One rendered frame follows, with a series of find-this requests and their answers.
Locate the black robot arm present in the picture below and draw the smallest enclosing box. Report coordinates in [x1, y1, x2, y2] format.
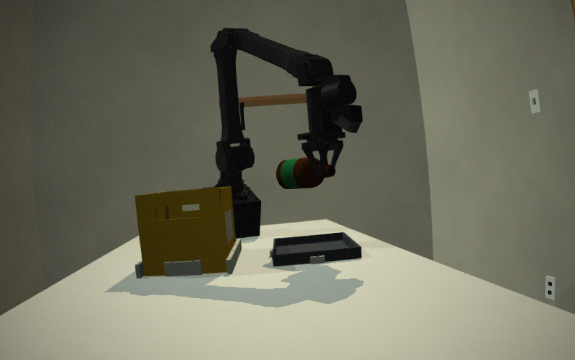
[211, 28, 363, 200]

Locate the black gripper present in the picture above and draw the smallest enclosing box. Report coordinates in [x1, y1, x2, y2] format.
[297, 107, 345, 177]

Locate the brown glass bottle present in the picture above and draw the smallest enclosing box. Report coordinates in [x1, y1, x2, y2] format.
[276, 157, 336, 189]

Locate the yellow divided crate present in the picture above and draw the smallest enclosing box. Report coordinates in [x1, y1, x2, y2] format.
[135, 186, 236, 276]

